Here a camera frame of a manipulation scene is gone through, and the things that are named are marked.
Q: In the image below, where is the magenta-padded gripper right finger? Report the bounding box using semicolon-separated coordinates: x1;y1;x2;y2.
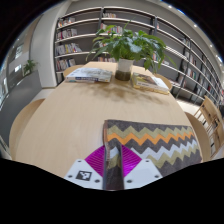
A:
120;144;164;190

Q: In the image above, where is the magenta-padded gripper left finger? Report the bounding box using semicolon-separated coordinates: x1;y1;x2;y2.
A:
64;144;106;190

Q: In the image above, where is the zigzag striped grey towel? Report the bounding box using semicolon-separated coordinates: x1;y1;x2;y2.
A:
101;119;203;191

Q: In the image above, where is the yellow book stack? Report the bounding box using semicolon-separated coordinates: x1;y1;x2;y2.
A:
130;72;170;95

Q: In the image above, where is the white magazine stack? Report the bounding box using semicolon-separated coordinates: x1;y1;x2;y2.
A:
64;67;114;84

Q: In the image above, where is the group of slatted wooden chairs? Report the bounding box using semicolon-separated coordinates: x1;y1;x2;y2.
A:
194;95;224;158

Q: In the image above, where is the green potted plant white pot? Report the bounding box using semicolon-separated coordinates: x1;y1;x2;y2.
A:
85;19;178;82

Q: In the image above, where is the small background potted plant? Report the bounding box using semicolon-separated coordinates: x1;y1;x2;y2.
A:
22;59;38;76

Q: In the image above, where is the grey bookshelf unit with books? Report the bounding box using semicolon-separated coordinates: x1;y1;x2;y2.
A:
53;5;224;108

